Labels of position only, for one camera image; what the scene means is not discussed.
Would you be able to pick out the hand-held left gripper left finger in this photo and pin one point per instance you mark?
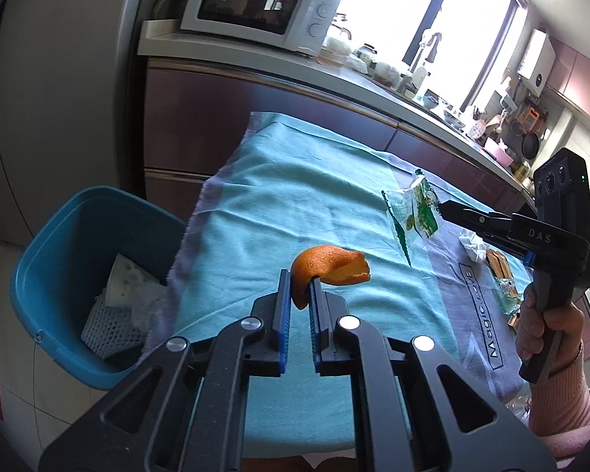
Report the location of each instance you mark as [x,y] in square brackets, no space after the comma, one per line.
[283,324]

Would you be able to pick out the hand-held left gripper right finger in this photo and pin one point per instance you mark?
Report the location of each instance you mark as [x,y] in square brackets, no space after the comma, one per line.
[316,329]

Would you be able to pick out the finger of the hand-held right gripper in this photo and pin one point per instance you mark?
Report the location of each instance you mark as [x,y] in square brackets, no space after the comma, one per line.
[477,216]
[501,246]

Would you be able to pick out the small white tissue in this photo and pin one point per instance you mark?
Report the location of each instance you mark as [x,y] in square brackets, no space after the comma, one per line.
[473,248]

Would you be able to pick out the clear wrapper with green logo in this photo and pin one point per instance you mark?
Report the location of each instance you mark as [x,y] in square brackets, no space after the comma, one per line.
[506,296]

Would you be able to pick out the green white snack wrapper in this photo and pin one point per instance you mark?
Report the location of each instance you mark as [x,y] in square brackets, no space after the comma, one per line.
[423,211]

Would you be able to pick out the orange peel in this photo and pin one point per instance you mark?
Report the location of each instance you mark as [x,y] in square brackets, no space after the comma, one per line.
[324,268]

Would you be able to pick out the large white tissue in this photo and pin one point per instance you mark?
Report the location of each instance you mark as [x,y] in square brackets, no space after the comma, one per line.
[150,307]

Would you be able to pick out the blue dotted paper cup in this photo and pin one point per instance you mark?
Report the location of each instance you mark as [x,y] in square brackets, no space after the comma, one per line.
[128,280]

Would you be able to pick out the white foam fruit net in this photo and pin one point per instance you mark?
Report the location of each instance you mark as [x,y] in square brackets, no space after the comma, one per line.
[110,329]

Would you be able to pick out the blue plastic trash bin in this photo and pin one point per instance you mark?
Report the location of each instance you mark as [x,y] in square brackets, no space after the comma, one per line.
[54,265]

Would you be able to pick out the person's right forearm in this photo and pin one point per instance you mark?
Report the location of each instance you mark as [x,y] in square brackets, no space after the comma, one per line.
[565,403]

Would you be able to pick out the person's right hand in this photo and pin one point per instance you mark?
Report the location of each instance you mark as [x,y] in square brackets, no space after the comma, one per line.
[570,329]

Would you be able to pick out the hanging frying pan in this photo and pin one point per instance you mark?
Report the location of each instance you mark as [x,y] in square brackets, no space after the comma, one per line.
[531,146]

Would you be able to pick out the teal printed tablecloth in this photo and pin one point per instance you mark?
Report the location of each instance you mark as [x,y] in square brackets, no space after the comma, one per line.
[300,196]

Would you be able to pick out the white soap bottle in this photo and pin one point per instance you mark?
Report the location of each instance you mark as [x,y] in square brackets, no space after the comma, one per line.
[418,80]

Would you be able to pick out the beige kitchen countertop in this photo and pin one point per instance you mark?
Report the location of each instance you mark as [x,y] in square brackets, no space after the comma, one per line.
[383,91]

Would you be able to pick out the white water heater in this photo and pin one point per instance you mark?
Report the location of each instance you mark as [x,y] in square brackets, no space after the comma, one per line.
[537,61]

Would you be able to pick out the brown lower cabinets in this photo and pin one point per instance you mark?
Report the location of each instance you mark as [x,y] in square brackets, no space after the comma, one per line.
[226,123]

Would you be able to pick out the dark framed window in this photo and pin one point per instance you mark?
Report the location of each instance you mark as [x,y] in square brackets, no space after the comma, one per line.
[423,10]

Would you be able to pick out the white microwave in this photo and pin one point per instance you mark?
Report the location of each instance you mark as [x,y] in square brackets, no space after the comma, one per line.
[255,5]

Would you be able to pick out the grey refrigerator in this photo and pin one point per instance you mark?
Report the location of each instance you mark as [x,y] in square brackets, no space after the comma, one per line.
[54,83]

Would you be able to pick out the pink wall cabinet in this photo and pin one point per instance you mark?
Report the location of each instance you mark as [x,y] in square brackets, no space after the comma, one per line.
[577,78]

